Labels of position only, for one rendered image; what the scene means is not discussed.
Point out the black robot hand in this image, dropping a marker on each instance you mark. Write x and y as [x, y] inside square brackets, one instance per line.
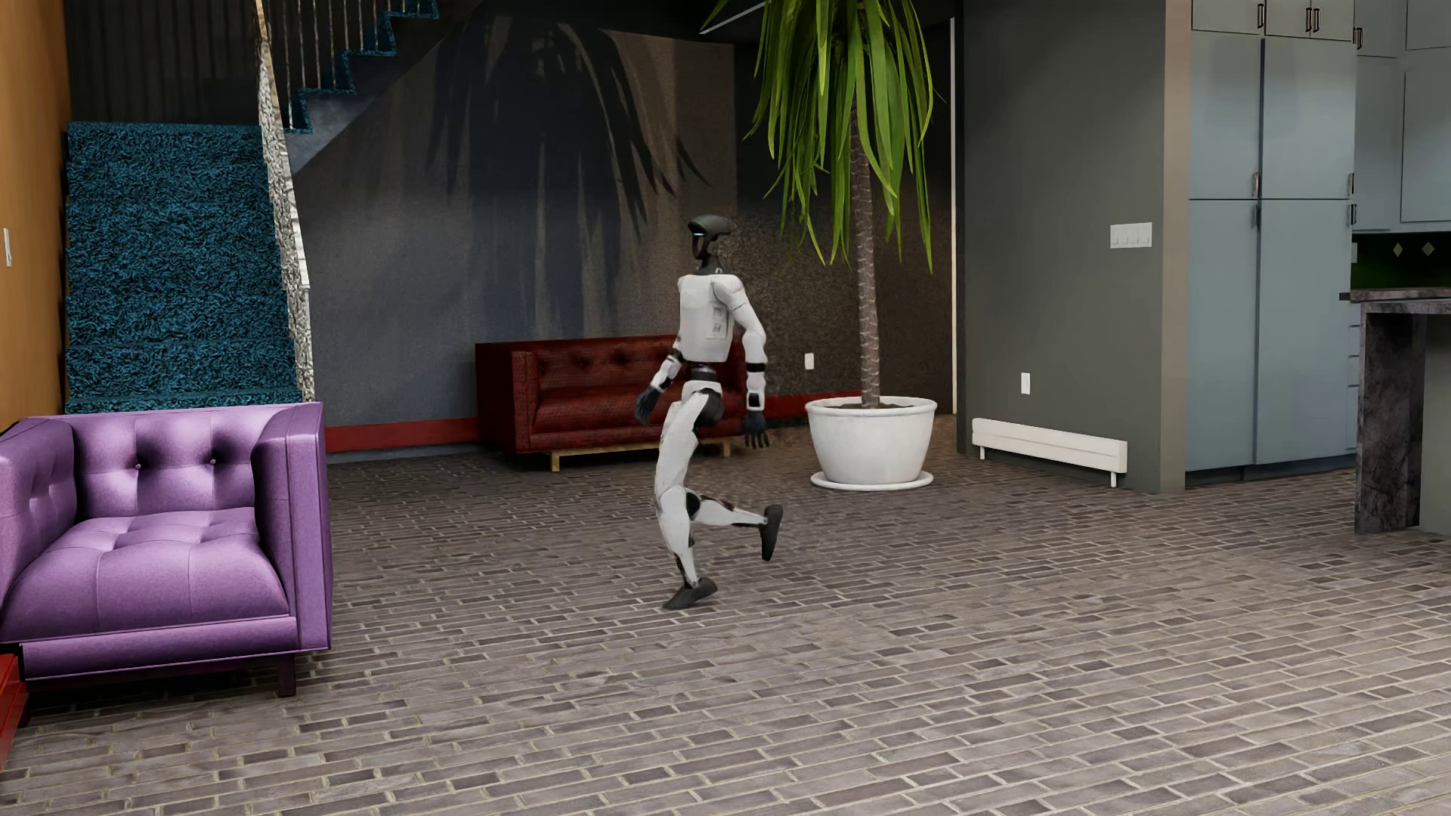
[646, 405]
[756, 428]

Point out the purple tufted armchair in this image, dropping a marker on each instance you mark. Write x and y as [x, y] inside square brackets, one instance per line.
[170, 544]

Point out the white robot left leg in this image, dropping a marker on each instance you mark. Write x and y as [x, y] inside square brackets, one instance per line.
[680, 459]

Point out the white robot leg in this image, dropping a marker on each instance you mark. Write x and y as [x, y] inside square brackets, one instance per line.
[680, 459]
[731, 517]

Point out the red leather tufted sofa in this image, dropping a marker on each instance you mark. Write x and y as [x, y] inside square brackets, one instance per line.
[578, 397]

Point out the white robot right leg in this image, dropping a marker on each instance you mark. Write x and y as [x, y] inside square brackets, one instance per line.
[731, 517]

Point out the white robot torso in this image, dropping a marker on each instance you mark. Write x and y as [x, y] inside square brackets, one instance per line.
[705, 320]

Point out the white round planter pot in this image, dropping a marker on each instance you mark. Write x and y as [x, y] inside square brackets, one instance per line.
[871, 442]

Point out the black robot head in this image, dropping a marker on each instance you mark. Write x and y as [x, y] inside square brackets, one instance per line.
[710, 233]

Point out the white baseboard heater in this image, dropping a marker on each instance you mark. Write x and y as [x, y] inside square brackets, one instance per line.
[1049, 444]

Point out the tall green palm plant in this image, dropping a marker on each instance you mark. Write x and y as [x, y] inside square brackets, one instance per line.
[845, 125]

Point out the metal stair railing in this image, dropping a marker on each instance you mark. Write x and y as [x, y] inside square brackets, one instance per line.
[329, 45]

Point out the teal carpeted staircase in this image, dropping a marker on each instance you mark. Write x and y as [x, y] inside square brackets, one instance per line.
[176, 266]

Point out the tall grey-blue cabinet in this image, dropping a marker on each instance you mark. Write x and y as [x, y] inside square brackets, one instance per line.
[1270, 249]

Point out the dark stone kitchen counter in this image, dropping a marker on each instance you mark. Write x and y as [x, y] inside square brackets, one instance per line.
[1392, 397]

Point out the red wooden furniture corner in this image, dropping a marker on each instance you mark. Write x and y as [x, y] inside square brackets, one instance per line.
[9, 703]

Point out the white light switch plate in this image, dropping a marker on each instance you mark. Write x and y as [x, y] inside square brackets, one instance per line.
[1130, 235]

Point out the grey-blue wall cabinets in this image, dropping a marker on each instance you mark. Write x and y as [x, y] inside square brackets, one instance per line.
[1403, 108]

